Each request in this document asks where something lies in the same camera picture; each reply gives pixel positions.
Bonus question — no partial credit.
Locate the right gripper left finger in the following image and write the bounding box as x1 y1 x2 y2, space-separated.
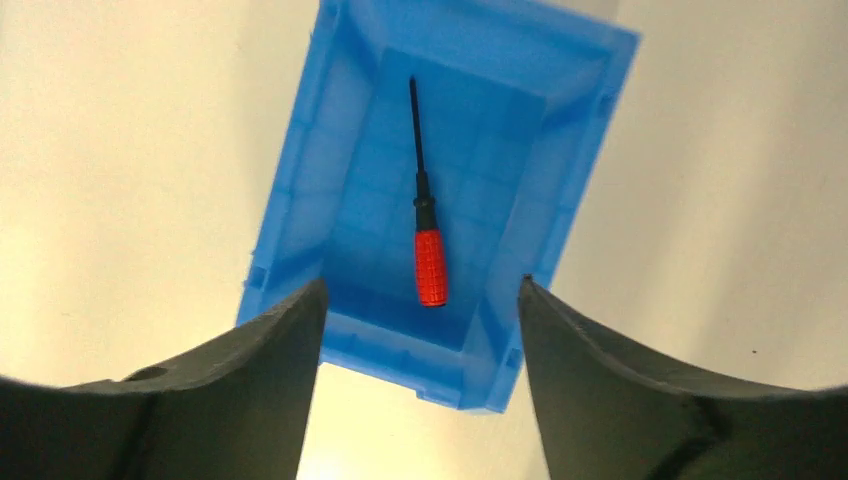
1 280 328 479

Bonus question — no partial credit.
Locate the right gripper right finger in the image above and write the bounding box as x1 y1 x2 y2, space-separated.
518 276 847 479

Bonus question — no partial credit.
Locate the red handled screwdriver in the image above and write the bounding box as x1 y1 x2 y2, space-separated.
408 77 448 308

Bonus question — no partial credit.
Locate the blue plastic bin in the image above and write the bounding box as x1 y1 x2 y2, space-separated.
237 1 640 413

